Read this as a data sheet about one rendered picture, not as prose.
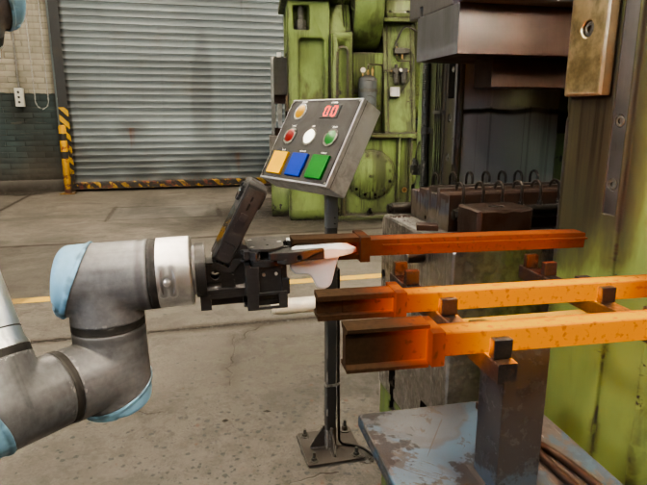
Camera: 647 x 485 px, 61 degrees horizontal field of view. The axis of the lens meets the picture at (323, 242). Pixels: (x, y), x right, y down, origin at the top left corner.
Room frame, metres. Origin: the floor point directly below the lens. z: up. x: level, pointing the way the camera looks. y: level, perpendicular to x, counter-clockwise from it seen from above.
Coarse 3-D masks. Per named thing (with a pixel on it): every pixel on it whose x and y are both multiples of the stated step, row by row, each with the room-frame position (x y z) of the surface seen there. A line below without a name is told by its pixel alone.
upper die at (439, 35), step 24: (432, 24) 1.25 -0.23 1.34; (456, 24) 1.14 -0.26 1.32; (480, 24) 1.15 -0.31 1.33; (504, 24) 1.16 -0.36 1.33; (528, 24) 1.17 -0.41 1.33; (552, 24) 1.18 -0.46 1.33; (432, 48) 1.24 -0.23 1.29; (456, 48) 1.14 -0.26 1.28; (480, 48) 1.15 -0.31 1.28; (504, 48) 1.16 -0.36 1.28; (528, 48) 1.17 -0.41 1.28; (552, 48) 1.19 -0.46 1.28
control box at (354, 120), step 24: (288, 120) 1.83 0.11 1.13; (312, 120) 1.74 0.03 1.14; (336, 120) 1.65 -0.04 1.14; (360, 120) 1.61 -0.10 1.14; (288, 144) 1.76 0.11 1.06; (312, 144) 1.67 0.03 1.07; (336, 144) 1.59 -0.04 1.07; (360, 144) 1.61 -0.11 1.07; (264, 168) 1.79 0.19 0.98; (336, 168) 1.55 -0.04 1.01; (336, 192) 1.55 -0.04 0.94
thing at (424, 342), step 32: (352, 320) 0.50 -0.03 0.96; (384, 320) 0.50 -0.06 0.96; (416, 320) 0.50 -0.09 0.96; (512, 320) 0.53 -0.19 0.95; (544, 320) 0.53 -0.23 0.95; (576, 320) 0.53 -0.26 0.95; (608, 320) 0.53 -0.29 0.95; (640, 320) 0.53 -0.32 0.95; (352, 352) 0.49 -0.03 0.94; (384, 352) 0.49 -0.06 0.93; (416, 352) 0.50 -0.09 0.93; (448, 352) 0.50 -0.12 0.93; (480, 352) 0.50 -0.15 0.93
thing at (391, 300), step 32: (352, 288) 0.63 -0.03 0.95; (384, 288) 0.63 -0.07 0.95; (416, 288) 0.64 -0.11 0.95; (448, 288) 0.64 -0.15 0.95; (480, 288) 0.64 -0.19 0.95; (512, 288) 0.64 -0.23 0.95; (544, 288) 0.65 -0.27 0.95; (576, 288) 0.65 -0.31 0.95; (640, 288) 0.67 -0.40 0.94; (320, 320) 0.60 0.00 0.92
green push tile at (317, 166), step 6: (312, 156) 1.63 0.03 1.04; (318, 156) 1.61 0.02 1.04; (324, 156) 1.59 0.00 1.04; (330, 156) 1.58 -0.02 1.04; (312, 162) 1.62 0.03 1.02; (318, 162) 1.60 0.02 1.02; (324, 162) 1.57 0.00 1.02; (312, 168) 1.60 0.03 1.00; (318, 168) 1.58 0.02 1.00; (324, 168) 1.57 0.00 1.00; (306, 174) 1.60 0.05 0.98; (312, 174) 1.58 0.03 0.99; (318, 174) 1.57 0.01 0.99
